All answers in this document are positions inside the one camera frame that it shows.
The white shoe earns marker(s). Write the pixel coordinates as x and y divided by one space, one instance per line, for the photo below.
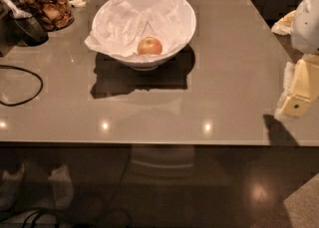
62 190
10 186

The white shoe right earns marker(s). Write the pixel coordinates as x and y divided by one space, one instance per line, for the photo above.
62 190

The white ceramic bowl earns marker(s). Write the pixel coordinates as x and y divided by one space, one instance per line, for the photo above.
186 13

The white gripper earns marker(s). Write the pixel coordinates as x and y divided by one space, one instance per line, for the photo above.
307 28

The black round appliance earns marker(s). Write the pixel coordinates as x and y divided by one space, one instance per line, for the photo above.
27 22

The red yellow apple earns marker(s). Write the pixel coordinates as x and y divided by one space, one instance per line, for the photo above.
149 45

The white crumpled paper liner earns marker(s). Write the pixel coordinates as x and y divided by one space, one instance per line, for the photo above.
123 23

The small white packets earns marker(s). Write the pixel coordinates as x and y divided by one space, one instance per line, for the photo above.
78 1

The yellow white cloth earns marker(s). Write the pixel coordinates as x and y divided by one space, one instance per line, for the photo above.
284 25

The white shoe left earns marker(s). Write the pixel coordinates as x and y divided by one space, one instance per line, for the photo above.
10 186

